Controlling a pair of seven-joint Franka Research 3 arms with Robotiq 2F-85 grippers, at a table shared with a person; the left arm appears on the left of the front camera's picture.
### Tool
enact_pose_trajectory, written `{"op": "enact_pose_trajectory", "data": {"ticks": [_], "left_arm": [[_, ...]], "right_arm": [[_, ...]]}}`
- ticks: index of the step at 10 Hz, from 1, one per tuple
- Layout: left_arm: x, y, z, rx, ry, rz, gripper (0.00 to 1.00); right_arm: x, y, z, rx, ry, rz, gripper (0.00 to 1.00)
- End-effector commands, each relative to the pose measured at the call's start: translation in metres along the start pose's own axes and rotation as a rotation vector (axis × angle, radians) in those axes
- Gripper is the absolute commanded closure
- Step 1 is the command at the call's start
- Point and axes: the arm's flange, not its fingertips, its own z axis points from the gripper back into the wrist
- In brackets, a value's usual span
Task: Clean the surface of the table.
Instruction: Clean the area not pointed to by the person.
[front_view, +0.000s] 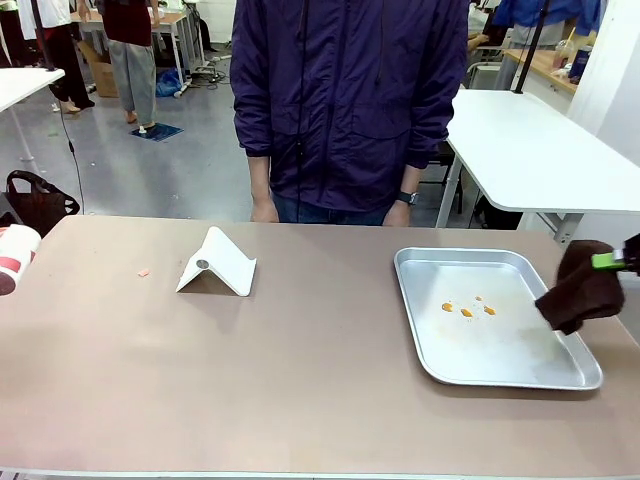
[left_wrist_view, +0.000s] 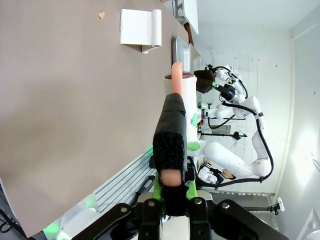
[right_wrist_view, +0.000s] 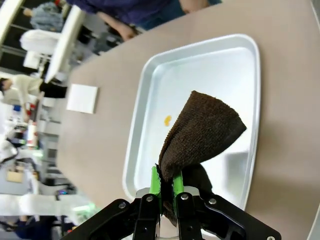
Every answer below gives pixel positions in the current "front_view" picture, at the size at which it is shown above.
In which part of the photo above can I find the thin black hanging cable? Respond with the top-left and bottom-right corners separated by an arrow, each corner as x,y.
55,83 -> 87,216

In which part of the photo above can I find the person's left hand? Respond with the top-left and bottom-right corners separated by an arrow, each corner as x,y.
383,200 -> 414,228

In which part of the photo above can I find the black bag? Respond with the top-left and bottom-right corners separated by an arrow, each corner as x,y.
0,169 -> 82,239

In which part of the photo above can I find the wooden desk with white frame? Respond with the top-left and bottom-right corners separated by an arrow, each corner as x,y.
72,9 -> 206,96

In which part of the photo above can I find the person in grey trousers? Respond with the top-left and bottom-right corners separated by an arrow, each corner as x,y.
97,0 -> 162,127

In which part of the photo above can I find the wooden table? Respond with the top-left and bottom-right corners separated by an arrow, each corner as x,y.
501,46 -> 584,97

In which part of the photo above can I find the large white table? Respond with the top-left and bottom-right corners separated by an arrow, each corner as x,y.
434,88 -> 640,246

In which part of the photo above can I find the blue plastic bag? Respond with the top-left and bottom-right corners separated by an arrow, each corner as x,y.
155,68 -> 184,99

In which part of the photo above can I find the person in blue jacket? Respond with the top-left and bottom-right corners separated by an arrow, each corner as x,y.
467,0 -> 604,51

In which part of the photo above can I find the person in purple jacket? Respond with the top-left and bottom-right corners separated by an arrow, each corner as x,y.
229,0 -> 471,227

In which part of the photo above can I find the cardboard box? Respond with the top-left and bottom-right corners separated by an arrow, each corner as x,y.
78,42 -> 120,99

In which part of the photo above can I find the person's right hand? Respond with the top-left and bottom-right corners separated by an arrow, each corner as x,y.
249,193 -> 281,224

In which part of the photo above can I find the small white table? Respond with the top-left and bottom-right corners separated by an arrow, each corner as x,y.
0,67 -> 67,162

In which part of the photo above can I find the person's right forearm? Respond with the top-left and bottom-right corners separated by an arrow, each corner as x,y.
247,153 -> 274,199

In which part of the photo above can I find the dark blue carton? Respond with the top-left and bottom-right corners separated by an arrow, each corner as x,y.
568,45 -> 594,85

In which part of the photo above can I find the metal tray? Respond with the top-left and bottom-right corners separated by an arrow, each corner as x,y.
393,246 -> 604,392

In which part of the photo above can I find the white folded stand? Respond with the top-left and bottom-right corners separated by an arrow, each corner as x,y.
174,225 -> 258,299

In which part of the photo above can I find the person's left forearm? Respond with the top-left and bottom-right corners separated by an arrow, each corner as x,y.
399,163 -> 427,195

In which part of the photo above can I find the dark brown cloth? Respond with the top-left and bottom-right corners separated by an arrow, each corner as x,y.
534,239 -> 627,337

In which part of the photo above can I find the person in black trousers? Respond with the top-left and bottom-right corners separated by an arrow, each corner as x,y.
0,0 -> 97,115

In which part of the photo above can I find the black pole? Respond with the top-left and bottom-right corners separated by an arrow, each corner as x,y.
511,0 -> 552,95

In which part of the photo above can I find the blue floor mat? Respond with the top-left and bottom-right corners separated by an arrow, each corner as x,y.
130,122 -> 185,144

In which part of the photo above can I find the clear plastic cup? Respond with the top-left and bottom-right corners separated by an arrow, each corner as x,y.
551,27 -> 577,72

